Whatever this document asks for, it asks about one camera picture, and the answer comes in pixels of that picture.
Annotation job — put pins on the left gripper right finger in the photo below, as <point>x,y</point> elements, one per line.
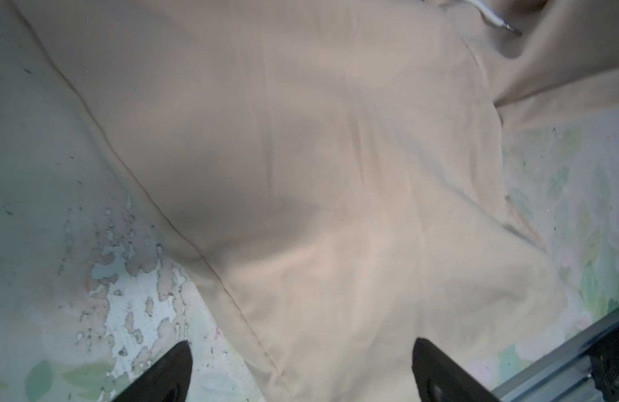
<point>439,378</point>

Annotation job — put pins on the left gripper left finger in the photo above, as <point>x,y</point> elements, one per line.
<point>167,380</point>

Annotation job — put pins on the beige shorts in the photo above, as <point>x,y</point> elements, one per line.
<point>330,172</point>

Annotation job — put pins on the aluminium front rail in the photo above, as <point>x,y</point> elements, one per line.
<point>563,375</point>

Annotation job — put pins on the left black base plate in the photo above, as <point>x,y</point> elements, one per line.
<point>604,358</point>

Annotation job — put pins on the white drawstring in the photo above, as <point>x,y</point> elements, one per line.
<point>493,18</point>

